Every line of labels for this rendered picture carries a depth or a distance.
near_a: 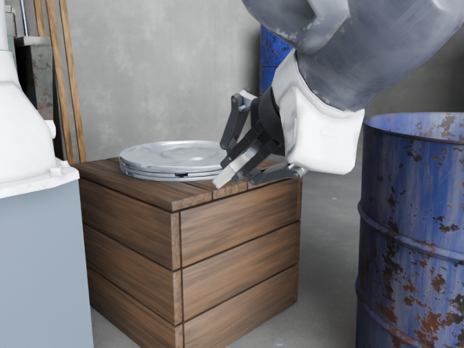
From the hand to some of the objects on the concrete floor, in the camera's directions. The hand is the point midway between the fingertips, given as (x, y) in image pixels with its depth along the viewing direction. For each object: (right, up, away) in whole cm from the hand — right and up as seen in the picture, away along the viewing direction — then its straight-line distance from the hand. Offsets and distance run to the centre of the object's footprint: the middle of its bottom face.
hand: (230, 172), depth 61 cm
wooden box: (-11, -32, +46) cm, 57 cm away
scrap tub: (+43, -39, +19) cm, 61 cm away
